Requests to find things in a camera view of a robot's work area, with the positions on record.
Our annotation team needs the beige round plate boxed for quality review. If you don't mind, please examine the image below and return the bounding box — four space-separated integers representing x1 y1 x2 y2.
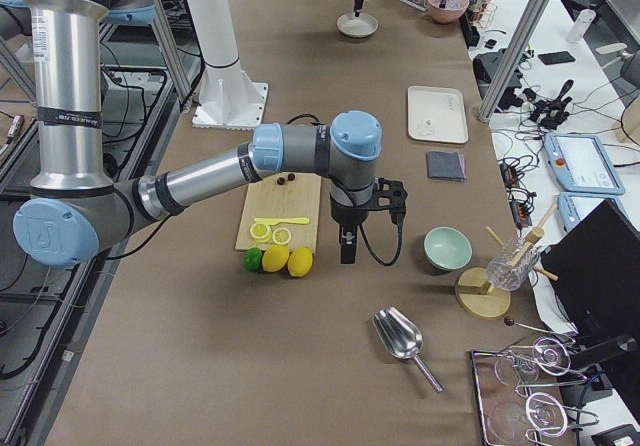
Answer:
336 12 378 39

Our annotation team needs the dark red cherry pair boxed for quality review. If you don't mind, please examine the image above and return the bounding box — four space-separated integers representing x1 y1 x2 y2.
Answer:
276 173 296 186

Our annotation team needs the cream rabbit tray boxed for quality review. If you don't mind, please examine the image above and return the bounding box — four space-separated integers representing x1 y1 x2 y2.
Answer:
407 86 469 144

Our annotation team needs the yellow lemon far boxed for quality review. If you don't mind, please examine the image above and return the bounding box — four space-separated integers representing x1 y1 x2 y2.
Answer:
287 247 314 278

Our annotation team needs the yellow lemon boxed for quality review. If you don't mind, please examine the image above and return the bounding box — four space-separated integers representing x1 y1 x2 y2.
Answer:
287 247 314 278
262 245 290 273

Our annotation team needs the yellow lemon near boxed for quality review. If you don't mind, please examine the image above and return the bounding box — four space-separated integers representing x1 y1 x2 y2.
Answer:
262 245 290 273

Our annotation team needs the bamboo cutting board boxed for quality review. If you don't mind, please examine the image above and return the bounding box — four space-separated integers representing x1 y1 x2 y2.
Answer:
235 173 322 252

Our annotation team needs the yellow plastic knife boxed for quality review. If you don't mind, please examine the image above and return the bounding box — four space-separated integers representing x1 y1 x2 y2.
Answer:
253 217 311 226

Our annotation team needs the pink bowl with ice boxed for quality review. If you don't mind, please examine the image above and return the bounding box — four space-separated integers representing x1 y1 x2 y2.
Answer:
427 0 469 24

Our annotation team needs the green lime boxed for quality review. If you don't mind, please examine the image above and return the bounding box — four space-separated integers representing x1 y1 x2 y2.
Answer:
243 247 263 272

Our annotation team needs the mint green bowl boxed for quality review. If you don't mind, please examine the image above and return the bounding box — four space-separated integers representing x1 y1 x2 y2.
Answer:
423 226 472 271

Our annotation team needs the metal ice scoop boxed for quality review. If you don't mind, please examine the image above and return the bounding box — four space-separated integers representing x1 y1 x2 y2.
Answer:
372 307 444 394

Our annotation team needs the grey folded cloth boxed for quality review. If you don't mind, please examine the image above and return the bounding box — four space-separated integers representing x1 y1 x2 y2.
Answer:
426 151 466 182

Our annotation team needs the wooden cup stand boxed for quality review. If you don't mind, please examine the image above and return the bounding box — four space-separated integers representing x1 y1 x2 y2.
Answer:
455 203 559 319

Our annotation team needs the clear glass cup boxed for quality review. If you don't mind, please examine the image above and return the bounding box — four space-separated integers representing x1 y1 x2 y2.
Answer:
486 238 540 292

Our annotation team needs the blue teach pendant near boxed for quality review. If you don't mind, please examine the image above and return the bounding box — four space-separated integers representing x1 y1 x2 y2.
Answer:
557 191 626 234

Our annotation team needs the blue teach pendant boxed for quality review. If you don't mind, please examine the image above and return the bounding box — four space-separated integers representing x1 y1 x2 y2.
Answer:
543 132 625 195
557 191 626 234

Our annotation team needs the blue teach pendant far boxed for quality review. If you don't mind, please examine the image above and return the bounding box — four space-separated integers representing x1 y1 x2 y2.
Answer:
543 132 625 195

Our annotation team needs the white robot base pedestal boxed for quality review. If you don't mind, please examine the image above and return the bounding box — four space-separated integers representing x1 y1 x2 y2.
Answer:
186 0 268 130

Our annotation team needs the aluminium frame post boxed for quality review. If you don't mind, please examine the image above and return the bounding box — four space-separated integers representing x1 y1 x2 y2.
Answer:
478 0 549 123

